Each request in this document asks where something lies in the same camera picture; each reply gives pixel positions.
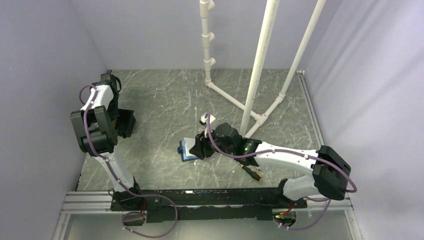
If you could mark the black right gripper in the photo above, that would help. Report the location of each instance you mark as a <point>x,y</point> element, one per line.
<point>201,143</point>

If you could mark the white credit card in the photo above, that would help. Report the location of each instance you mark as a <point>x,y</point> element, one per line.
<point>186,145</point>

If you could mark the dark blue card holder wallet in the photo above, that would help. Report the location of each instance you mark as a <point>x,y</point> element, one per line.
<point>179,151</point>

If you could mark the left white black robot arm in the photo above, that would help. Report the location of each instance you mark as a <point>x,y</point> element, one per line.
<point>99,124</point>

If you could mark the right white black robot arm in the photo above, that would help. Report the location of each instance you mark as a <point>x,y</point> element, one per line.
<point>324,171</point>

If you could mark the black card storage box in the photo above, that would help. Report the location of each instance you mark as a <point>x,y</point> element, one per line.
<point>125,122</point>

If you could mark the lower yellow black screwdriver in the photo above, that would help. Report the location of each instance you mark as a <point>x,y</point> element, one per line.
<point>252,173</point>

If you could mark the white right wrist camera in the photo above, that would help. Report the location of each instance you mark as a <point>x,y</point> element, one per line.
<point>205,118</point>

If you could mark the white PVC pipe frame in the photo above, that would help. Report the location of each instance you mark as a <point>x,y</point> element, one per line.
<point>252,121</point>

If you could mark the aluminium extrusion rail frame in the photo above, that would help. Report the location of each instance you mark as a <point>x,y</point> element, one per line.
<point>99,202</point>

